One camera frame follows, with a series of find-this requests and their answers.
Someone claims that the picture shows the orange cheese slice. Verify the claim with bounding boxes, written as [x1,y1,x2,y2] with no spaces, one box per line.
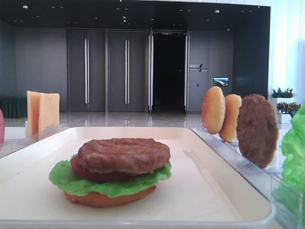
[27,91,46,136]
[38,94,60,132]

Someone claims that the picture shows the brown meat patty on stack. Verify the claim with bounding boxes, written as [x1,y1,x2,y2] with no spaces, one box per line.
[78,138,171,175]

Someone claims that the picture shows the red tomato slice on stack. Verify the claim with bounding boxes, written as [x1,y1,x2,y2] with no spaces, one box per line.
[71,156,136,183]

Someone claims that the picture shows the brown meat patty in holder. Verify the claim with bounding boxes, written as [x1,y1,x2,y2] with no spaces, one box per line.
[236,94,279,168]

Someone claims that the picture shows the green lettuce leaf on stack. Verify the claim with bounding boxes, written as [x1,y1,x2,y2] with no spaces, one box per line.
[49,160,172,198]

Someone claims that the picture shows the orange cheese slice in holder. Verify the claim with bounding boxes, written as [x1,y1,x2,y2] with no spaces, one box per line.
[27,91,46,136]

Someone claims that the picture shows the red tomato slice in holder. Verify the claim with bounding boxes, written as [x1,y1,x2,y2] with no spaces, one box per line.
[0,109,5,144]

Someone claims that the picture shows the green lettuce leaf in holder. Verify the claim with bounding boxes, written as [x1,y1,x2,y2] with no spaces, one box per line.
[273,105,305,223]

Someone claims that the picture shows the sesame bun top in holder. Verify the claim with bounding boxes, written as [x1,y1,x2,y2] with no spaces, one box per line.
[202,86,225,135]

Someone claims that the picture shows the grey double door middle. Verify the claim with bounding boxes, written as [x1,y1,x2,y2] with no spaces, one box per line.
[109,31,145,112]

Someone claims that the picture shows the grey double door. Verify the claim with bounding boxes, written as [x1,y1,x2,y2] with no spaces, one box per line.
[109,31,145,112]
[68,30,105,112]

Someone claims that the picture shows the plain bun half in holder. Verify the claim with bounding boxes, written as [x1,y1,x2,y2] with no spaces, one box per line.
[219,94,242,142]

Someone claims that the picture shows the cream rectangular tray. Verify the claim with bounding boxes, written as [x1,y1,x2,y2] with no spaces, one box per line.
[0,127,275,229]

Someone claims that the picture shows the grey double door left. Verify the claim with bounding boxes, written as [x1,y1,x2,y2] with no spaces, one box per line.
[68,30,105,112]

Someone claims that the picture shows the bottom bun on tray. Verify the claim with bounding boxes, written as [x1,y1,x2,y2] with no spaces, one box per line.
[64,185,156,208]

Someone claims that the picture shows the potted plants in white planter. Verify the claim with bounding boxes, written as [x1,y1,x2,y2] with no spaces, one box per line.
[271,88,301,124]

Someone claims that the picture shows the dark green draped table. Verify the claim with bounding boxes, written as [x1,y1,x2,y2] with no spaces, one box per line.
[0,97,27,118]

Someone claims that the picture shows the wall screen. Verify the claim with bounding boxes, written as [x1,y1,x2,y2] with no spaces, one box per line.
[213,77,229,87]

